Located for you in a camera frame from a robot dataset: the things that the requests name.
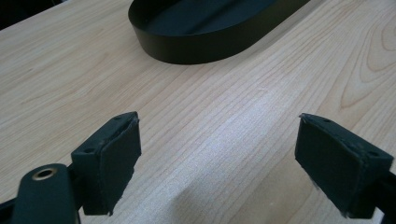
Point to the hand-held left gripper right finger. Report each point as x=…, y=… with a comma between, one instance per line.
x=336, y=165

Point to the black oval tray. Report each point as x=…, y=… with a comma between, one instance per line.
x=199, y=40

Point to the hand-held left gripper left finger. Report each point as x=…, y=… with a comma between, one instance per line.
x=109, y=165

